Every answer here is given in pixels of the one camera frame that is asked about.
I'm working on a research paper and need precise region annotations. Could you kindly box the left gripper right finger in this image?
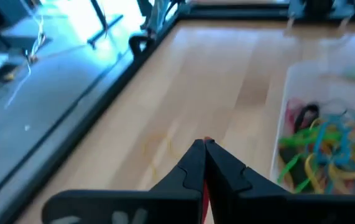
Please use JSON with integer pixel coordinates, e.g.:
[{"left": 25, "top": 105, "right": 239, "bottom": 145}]
[{"left": 204, "top": 138, "right": 355, "bottom": 224}]

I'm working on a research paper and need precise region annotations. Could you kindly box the red rubber band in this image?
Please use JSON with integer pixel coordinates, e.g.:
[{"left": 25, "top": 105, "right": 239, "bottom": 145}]
[
  {"left": 285, "top": 98, "right": 305, "bottom": 127},
  {"left": 201, "top": 136, "right": 214, "bottom": 224}
]

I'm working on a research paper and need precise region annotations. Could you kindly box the clear plastic bin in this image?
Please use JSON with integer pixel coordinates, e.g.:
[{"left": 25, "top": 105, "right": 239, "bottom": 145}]
[{"left": 269, "top": 57, "right": 355, "bottom": 196}]

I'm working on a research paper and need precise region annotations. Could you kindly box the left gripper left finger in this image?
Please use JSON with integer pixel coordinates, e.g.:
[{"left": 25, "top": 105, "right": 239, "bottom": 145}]
[{"left": 41, "top": 138, "right": 205, "bottom": 224}]

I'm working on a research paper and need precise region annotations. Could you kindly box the white cable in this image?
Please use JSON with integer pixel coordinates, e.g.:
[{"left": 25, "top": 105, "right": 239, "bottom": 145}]
[{"left": 4, "top": 15, "right": 47, "bottom": 109}]

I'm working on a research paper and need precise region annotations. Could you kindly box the black wide rubber band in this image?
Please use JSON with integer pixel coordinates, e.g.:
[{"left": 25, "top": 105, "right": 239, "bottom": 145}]
[{"left": 292, "top": 103, "right": 321, "bottom": 134}]

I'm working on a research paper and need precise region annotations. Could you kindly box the black floor stand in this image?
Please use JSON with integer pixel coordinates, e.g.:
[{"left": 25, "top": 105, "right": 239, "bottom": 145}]
[{"left": 86, "top": 0, "right": 124, "bottom": 50}]

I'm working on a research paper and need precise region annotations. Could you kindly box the black loop bracket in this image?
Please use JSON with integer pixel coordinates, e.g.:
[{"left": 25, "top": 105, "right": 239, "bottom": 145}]
[{"left": 128, "top": 35, "right": 157, "bottom": 59}]

